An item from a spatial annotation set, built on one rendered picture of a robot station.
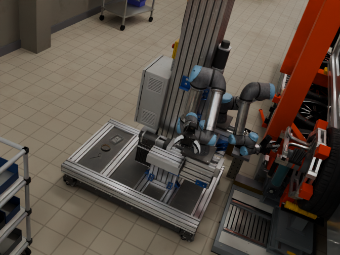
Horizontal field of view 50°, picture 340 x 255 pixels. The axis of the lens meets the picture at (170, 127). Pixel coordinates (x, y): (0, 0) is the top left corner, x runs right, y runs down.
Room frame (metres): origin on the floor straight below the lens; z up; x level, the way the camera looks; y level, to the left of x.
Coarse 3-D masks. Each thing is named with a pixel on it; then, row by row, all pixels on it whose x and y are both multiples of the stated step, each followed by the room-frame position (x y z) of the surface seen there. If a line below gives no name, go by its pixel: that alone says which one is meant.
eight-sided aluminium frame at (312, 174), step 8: (312, 136) 2.45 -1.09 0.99; (320, 136) 2.26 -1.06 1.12; (312, 160) 2.07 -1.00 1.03; (320, 160) 2.08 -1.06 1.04; (296, 176) 2.38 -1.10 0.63; (304, 176) 2.04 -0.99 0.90; (312, 176) 2.00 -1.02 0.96; (296, 184) 2.29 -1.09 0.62; (288, 192) 2.21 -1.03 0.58; (296, 192) 2.01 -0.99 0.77
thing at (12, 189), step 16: (16, 144) 1.55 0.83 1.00; (0, 160) 1.55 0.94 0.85; (16, 160) 1.45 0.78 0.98; (0, 176) 1.48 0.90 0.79; (16, 176) 1.51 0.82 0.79; (0, 192) 1.37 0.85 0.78; (16, 192) 1.43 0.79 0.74; (0, 208) 1.47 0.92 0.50; (16, 208) 1.49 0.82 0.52; (0, 224) 1.35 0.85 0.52; (16, 224) 1.42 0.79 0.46; (0, 240) 1.28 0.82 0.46; (16, 240) 1.47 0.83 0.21
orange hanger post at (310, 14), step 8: (312, 0) 4.61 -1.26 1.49; (320, 0) 4.59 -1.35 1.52; (312, 8) 4.60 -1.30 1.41; (320, 8) 4.59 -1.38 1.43; (304, 16) 4.61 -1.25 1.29; (312, 16) 4.60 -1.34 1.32; (304, 24) 4.61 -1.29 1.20; (312, 24) 4.59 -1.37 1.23; (296, 32) 4.62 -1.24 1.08; (304, 32) 4.60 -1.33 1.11; (296, 40) 4.61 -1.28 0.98; (304, 40) 4.59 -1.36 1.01; (296, 48) 4.60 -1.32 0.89; (288, 56) 4.61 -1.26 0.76; (296, 56) 4.59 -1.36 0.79; (288, 64) 4.60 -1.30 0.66; (288, 72) 4.59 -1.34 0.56
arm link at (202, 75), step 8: (192, 72) 2.12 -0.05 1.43; (200, 72) 2.12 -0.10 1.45; (208, 72) 2.13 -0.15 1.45; (192, 80) 2.11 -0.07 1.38; (200, 80) 2.11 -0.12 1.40; (208, 80) 2.11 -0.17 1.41; (192, 88) 2.14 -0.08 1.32; (200, 88) 2.11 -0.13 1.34; (192, 96) 2.13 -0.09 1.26; (200, 96) 2.14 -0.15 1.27; (192, 104) 2.12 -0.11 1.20; (184, 112) 2.16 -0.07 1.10; (184, 120) 2.12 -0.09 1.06
